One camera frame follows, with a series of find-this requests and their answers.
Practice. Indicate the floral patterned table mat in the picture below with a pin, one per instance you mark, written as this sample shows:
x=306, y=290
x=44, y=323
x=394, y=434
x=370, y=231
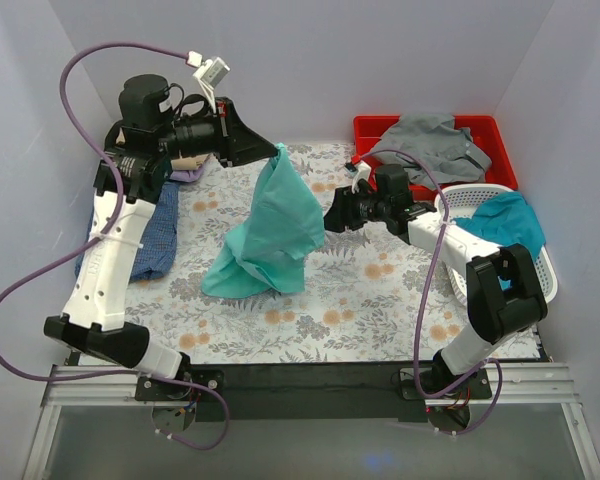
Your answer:
x=368, y=296

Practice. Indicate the aluminium frame rail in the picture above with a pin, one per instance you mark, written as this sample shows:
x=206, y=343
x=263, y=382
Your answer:
x=519, y=421

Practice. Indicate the blue checkered shirt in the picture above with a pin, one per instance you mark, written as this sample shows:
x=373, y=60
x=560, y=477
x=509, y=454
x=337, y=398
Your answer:
x=159, y=238

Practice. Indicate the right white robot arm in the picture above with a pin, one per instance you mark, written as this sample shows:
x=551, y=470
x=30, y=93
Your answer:
x=504, y=294

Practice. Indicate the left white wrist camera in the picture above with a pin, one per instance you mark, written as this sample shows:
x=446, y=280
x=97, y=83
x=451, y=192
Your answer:
x=208, y=73

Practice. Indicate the mint green t shirt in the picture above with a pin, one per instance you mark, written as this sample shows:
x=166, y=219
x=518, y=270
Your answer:
x=268, y=250

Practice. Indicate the red plastic tray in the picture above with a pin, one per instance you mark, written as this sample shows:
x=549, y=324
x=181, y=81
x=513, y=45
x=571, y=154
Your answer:
x=368, y=129

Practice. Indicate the folded lavender shirt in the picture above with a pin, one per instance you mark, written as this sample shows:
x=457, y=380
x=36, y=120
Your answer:
x=186, y=176

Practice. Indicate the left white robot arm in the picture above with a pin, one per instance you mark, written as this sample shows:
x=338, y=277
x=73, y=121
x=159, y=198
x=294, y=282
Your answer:
x=93, y=320

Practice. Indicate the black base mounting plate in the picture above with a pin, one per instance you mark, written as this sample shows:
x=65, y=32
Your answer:
x=323, y=391

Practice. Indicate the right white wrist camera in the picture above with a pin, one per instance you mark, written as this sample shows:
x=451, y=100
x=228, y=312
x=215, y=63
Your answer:
x=360, y=173

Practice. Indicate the teal blue t shirt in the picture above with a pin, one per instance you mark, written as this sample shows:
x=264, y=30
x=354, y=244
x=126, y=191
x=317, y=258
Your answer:
x=506, y=219

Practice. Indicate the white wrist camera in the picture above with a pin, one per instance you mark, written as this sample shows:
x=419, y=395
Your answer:
x=208, y=73
x=360, y=173

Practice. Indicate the grey polo shirt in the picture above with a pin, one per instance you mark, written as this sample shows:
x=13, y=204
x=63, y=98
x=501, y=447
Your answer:
x=433, y=150

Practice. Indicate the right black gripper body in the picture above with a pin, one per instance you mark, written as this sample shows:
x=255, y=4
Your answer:
x=351, y=209

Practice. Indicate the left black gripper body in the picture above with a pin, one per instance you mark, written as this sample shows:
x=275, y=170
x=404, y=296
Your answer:
x=225, y=132

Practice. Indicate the folded beige shirt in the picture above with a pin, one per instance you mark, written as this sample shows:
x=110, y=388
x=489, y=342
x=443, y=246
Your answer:
x=179, y=164

